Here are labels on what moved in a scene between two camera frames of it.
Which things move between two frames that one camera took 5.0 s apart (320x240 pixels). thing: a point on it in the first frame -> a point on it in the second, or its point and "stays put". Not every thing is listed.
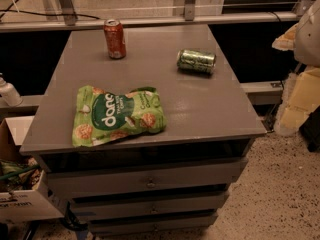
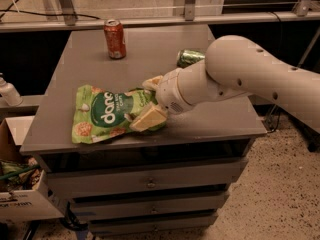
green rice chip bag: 102,116 stays put
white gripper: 308,39 -> 169,91
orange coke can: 115,38 stays put
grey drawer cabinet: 177,180 stays put
